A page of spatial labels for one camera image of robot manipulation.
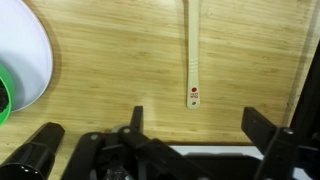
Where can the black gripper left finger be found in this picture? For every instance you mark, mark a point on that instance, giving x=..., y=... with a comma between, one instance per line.
x=133, y=156

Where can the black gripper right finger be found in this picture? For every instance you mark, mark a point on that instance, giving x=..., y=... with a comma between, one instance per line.
x=286, y=153

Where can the dark green bowl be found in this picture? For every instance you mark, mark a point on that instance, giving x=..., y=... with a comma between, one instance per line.
x=6, y=100

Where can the lilac round plate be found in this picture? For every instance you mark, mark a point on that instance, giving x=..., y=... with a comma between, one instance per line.
x=23, y=50

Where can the black cup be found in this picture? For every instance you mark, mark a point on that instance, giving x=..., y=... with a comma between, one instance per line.
x=33, y=153

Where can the wooden spoon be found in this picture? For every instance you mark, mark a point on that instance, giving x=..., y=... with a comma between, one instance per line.
x=193, y=50

